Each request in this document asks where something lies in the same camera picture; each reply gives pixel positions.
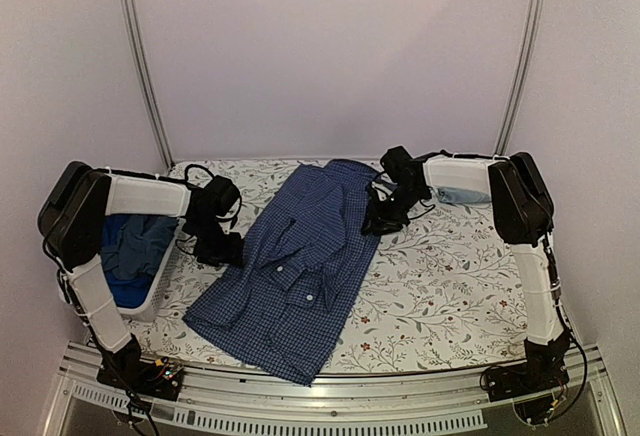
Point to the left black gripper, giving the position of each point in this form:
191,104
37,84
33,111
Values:
231,254

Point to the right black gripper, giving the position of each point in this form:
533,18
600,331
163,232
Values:
381,220

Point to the light blue t-shirt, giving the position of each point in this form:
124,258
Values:
461,196

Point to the dark blue checkered shirt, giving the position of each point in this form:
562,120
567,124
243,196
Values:
305,258

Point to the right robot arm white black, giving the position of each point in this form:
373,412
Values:
522,211

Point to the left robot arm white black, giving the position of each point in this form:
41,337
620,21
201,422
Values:
71,223

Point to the white plastic laundry basket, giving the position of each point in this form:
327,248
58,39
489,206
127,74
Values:
147,311

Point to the slate blue garment in basket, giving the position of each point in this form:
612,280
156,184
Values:
160,231

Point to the bright blue garment in basket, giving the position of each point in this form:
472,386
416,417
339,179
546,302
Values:
120,286

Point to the floral patterned table mat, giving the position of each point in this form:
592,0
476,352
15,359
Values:
444,293

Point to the front aluminium rail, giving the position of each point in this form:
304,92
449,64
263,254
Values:
214,400

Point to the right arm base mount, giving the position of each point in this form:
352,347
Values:
525,381

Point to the right aluminium frame post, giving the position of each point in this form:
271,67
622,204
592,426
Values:
527,46

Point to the aluminium frame post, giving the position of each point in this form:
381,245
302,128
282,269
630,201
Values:
527,46
143,73

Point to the left aluminium frame post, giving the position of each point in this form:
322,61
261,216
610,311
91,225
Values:
143,73

